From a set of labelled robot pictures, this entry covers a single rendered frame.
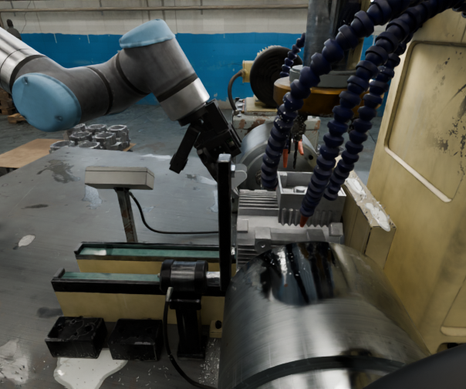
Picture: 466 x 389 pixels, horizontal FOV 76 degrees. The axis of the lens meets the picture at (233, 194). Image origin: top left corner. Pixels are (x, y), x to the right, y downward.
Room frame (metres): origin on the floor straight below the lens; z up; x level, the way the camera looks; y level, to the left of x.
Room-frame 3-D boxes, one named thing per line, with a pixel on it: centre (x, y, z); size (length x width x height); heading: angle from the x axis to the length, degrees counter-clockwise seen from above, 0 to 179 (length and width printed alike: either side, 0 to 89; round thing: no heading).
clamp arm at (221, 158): (0.41, 0.01, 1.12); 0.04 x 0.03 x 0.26; 88
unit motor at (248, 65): (1.17, -0.11, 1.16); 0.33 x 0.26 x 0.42; 178
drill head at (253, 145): (0.89, -0.13, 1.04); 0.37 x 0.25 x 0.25; 178
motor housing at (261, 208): (0.54, -0.11, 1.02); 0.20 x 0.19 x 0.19; 87
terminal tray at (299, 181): (0.54, -0.15, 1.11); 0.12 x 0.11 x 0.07; 87
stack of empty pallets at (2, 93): (6.20, 4.69, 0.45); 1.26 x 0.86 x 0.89; 78
